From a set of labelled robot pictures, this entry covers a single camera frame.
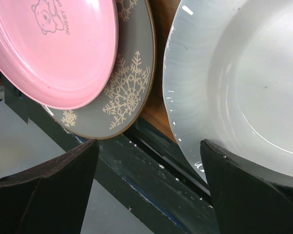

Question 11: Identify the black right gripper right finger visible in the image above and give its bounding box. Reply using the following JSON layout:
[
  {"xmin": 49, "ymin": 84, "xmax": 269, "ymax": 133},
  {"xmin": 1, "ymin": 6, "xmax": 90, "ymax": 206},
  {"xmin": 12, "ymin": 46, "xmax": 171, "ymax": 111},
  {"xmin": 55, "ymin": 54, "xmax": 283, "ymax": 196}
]
[{"xmin": 200, "ymin": 139, "xmax": 293, "ymax": 234}]

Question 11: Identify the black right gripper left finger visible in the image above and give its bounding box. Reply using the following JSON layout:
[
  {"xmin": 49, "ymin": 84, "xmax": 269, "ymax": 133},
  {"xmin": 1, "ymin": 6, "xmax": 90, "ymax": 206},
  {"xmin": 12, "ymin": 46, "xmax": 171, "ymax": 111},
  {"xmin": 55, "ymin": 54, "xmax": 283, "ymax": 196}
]
[{"xmin": 0, "ymin": 140, "xmax": 100, "ymax": 234}]

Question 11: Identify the grey reindeer snowflake plate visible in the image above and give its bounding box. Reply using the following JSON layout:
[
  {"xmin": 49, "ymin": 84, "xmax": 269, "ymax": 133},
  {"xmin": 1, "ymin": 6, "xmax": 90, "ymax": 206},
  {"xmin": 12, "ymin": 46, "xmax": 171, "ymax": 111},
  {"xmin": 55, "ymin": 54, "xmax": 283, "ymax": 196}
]
[{"xmin": 43, "ymin": 0, "xmax": 156, "ymax": 139}]

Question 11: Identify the pink plate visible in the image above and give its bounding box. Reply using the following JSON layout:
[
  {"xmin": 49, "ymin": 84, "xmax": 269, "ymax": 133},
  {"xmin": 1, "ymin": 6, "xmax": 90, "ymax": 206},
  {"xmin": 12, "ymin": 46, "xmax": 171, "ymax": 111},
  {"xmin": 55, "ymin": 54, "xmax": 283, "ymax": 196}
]
[{"xmin": 0, "ymin": 0, "xmax": 118, "ymax": 110}]

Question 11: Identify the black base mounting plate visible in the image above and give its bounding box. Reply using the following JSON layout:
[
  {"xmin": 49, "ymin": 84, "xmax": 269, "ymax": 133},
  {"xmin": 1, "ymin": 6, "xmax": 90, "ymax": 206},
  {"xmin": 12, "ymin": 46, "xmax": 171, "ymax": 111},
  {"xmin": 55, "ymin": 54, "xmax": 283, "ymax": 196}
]
[{"xmin": 2, "ymin": 78, "xmax": 219, "ymax": 234}]

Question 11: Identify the white scalloped plate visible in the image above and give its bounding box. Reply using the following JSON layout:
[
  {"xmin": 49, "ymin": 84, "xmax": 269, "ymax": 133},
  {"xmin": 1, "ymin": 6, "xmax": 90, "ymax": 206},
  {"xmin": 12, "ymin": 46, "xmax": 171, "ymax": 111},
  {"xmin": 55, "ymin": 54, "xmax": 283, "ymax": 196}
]
[{"xmin": 163, "ymin": 0, "xmax": 293, "ymax": 179}]

